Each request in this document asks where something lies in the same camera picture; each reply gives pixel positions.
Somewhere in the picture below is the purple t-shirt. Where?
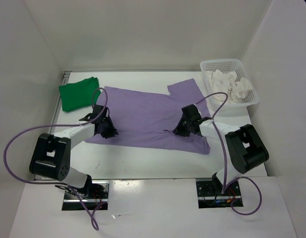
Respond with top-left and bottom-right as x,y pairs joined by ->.
86,79 -> 210,155

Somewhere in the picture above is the green t-shirt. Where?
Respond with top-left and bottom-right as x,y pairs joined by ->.
59,77 -> 101,113

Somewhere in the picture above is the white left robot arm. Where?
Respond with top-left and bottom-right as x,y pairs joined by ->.
29,116 -> 118,198

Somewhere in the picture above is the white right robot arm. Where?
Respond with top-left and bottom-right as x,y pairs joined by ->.
173,116 -> 269,195

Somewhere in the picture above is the white t-shirt in basket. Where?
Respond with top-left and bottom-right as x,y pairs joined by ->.
205,70 -> 253,104

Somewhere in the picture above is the white plastic basket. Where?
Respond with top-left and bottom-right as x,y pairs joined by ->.
200,59 -> 259,110

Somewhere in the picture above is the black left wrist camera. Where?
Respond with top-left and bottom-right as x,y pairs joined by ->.
79,105 -> 110,124

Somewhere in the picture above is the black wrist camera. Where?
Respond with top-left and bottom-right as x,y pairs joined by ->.
79,105 -> 110,124
181,104 -> 212,124

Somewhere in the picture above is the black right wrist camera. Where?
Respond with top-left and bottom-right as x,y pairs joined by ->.
181,104 -> 212,124

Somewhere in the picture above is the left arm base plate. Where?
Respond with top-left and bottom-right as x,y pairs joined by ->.
61,180 -> 110,211

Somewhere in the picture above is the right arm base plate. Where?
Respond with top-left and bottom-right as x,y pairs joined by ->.
195,178 -> 243,209

